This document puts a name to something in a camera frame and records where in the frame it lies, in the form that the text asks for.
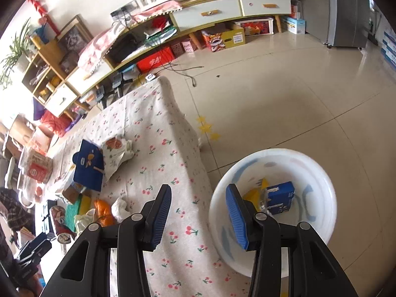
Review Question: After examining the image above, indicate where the yellow snack bag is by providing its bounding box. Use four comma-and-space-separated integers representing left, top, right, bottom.
242, 178, 269, 210

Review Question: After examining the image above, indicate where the small blue white box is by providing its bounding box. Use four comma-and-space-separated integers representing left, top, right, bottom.
281, 15, 306, 35

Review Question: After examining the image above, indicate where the red gift box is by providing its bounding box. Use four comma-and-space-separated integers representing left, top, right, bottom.
137, 46, 175, 73

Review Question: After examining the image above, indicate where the white plastic trash bin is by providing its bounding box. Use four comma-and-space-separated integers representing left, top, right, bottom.
209, 148, 337, 276

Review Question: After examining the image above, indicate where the cherry print tablecloth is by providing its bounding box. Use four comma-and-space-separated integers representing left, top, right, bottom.
44, 77, 250, 296

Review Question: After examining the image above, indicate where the green yellow sponge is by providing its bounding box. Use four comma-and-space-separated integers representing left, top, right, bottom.
65, 195, 91, 232

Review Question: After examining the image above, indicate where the glass jar red label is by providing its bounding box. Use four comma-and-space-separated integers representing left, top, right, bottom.
18, 147, 53, 184

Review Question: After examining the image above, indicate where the red white storage box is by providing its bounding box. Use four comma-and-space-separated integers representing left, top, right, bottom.
235, 18, 274, 36

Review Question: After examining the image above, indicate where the orange wrapper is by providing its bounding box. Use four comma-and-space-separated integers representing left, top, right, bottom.
94, 199, 115, 227

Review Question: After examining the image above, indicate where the white paper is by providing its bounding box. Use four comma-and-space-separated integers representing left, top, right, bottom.
74, 208, 96, 235

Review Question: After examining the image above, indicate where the pink cloth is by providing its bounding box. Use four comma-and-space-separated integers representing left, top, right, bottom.
78, 0, 182, 72

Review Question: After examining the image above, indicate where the clear plastic bottle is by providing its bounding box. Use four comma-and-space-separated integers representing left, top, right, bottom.
258, 188, 269, 214

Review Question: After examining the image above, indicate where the potted green plant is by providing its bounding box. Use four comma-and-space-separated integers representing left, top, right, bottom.
1, 18, 31, 89

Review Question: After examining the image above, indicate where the torn blue white carton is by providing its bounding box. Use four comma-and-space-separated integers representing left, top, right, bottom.
73, 140, 105, 192

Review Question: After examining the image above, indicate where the wooden tv cabinet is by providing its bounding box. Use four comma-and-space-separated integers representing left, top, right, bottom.
44, 0, 291, 117

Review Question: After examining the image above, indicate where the wooden shelf unit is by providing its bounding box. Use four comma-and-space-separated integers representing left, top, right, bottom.
22, 39, 78, 105

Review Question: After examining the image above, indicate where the framed picture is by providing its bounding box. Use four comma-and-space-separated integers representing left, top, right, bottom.
56, 15, 93, 55

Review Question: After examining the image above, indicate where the white tissue ball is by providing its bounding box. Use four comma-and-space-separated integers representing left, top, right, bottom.
111, 197, 131, 223

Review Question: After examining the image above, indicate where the stack of blue boxes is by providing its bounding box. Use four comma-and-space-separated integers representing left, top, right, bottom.
381, 29, 396, 70

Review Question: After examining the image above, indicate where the black plastic tray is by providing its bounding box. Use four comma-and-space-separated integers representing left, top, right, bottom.
41, 200, 57, 235

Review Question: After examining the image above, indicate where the yellow lion cardboard box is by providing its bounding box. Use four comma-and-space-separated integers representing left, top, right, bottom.
201, 27, 246, 52

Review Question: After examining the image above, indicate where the grey refrigerator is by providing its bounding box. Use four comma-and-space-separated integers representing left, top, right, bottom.
301, 0, 370, 48

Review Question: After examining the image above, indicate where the white food pouch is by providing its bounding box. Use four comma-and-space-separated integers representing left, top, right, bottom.
101, 135, 134, 181

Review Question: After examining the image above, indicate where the red milk can front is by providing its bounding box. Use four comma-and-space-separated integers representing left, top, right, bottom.
50, 205, 76, 245

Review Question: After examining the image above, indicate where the blue cardboard box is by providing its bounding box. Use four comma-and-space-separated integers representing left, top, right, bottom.
267, 182, 295, 215

